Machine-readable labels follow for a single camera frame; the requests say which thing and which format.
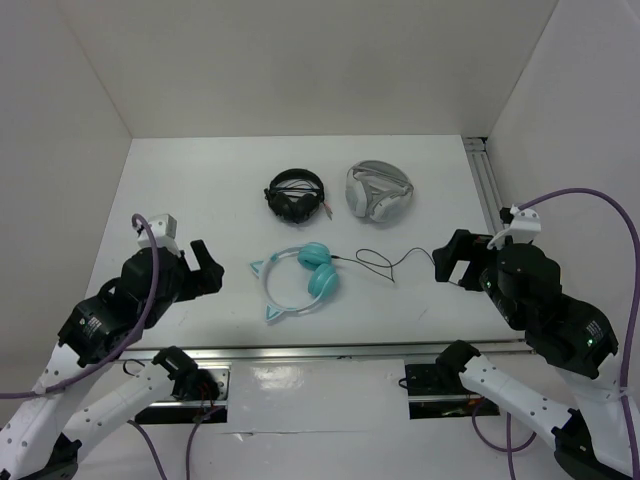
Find teal cat ear headphones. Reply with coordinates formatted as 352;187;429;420
249;242;339;324

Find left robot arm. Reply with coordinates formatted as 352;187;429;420
1;240;224;479

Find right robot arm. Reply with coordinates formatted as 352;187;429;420
433;229;639;479

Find white grey headphones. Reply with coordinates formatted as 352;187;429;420
345;160;414;223

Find black headphones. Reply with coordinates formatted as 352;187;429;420
264;168;333;224

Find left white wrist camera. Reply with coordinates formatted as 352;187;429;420
137;214;180;257

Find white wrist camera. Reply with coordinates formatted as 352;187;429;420
137;214;180;257
487;205;542;250

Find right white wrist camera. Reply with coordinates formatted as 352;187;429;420
487;205;542;250

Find front aluminium rail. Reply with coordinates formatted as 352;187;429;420
115;339;533;362

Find aluminium rail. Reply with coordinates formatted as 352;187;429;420
462;137;503;234
115;339;533;362

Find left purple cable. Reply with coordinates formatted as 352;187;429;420
0;213;221;480

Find purple cable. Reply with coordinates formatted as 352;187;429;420
472;187;640;480
0;213;221;480

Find right side aluminium rail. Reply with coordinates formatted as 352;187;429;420
462;137;503;234

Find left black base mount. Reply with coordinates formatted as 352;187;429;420
134;364;231;426

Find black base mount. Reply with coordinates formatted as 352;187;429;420
134;364;231;426
398;363;499;420

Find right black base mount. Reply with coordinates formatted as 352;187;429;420
398;363;499;420

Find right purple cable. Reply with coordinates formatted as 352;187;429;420
472;187;640;480

